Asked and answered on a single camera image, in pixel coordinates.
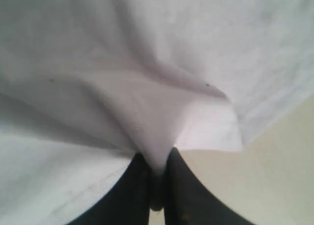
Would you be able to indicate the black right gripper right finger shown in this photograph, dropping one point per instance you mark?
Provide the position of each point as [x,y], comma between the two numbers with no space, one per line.
[188,202]

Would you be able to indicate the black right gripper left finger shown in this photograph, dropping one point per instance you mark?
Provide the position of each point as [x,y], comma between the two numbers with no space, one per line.
[127,202]

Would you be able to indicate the white t-shirt red lettering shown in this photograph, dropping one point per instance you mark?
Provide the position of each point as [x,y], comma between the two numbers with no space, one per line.
[87,84]

